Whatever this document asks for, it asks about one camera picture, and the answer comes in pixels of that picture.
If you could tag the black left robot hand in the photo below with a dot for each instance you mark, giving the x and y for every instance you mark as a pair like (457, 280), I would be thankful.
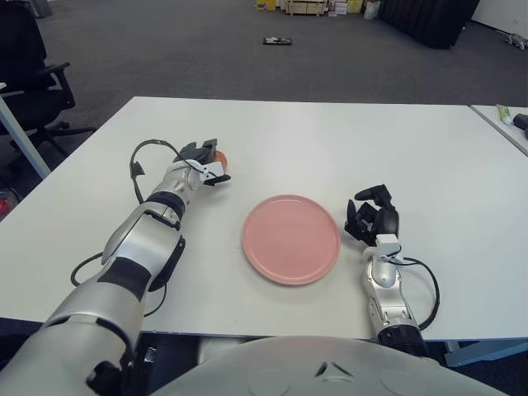
(198, 152)

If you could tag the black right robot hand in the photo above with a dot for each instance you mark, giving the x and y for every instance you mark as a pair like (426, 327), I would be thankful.
(385, 222)

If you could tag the red yellow apple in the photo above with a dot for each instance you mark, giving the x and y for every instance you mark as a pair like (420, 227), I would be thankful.
(221, 158)

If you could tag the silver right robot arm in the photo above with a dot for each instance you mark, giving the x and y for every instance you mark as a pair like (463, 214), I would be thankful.
(385, 276)

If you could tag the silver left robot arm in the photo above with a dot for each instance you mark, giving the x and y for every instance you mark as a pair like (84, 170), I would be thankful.
(136, 235)

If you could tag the pink round plate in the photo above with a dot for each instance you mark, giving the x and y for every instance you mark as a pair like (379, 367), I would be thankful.
(290, 241)

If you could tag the black flat device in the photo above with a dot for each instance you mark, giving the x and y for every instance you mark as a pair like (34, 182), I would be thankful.
(278, 41)

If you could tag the grey robot torso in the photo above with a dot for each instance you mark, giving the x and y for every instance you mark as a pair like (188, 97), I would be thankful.
(330, 371)

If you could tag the green white tube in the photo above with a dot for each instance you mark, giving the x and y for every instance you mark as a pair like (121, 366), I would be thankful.
(503, 113)

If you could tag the yellow cardboard box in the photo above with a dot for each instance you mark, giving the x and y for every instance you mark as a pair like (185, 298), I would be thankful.
(354, 5)
(266, 4)

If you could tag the black handheld controller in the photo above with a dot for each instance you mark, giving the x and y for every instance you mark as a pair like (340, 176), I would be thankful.
(521, 121)

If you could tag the white desk leg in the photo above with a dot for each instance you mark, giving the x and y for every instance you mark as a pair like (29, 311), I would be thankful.
(22, 140)

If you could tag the wooden crate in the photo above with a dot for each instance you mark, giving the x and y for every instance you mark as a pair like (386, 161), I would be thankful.
(307, 7)

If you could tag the black office chair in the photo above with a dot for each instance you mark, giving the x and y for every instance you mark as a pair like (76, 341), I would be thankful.
(24, 82)

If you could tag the red object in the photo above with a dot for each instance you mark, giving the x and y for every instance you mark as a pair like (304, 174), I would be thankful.
(5, 204)

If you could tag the stack of white boxes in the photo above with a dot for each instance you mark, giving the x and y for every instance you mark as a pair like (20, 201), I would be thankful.
(339, 7)

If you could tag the black curtain partition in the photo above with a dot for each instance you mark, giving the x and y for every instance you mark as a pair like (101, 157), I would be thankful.
(429, 20)

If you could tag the white plastic bag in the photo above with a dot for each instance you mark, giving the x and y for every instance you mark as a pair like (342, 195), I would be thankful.
(370, 11)

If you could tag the small grey robot dog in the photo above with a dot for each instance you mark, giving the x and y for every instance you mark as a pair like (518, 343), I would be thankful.
(516, 40)

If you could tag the grey table frame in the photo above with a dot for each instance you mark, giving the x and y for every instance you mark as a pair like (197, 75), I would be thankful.
(474, 351)

